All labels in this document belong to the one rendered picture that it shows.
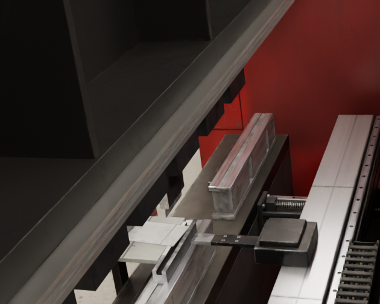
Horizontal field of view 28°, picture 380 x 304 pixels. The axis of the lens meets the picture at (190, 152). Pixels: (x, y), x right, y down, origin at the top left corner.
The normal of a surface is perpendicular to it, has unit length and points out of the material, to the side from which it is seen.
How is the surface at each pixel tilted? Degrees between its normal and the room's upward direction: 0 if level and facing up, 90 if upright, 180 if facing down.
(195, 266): 90
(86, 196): 90
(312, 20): 90
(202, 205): 0
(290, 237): 0
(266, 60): 90
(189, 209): 0
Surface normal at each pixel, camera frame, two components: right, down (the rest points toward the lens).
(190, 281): 0.94, 0.01
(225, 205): -0.31, 0.42
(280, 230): -0.13, -0.91
